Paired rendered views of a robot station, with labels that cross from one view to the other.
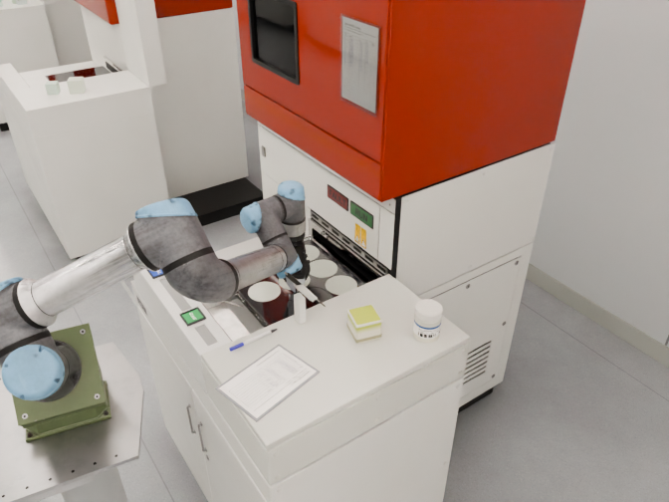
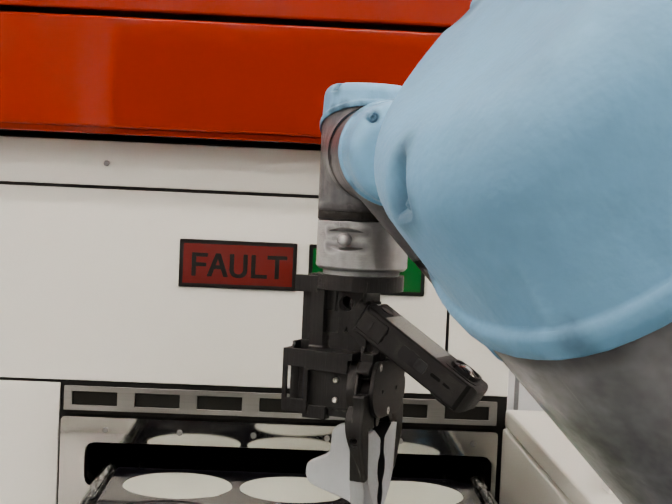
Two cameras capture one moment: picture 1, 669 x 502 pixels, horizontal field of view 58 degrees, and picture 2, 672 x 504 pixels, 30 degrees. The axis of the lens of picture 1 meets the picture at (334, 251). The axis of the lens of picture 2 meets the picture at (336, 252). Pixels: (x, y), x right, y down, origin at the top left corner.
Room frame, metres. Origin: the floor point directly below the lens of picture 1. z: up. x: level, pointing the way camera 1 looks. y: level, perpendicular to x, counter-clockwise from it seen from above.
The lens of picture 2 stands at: (0.95, 1.00, 1.18)
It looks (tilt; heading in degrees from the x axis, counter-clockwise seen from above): 3 degrees down; 303
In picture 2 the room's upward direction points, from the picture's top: 3 degrees clockwise
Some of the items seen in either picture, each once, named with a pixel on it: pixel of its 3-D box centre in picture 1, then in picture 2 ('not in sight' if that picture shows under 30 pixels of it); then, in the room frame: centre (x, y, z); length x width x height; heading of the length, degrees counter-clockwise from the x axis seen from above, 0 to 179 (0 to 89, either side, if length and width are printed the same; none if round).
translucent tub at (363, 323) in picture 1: (363, 324); not in sight; (1.21, -0.08, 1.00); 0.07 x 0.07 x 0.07; 19
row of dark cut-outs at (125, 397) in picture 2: (346, 240); (281, 405); (1.67, -0.04, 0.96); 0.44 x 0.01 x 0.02; 35
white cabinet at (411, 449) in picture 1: (286, 414); not in sight; (1.41, 0.17, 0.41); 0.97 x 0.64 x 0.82; 35
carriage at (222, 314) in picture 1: (221, 322); not in sight; (1.37, 0.34, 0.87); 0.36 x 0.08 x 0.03; 35
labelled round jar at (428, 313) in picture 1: (427, 321); not in sight; (1.20, -0.24, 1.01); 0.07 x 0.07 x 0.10
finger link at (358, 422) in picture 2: not in sight; (363, 426); (1.46, 0.14, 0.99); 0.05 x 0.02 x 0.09; 99
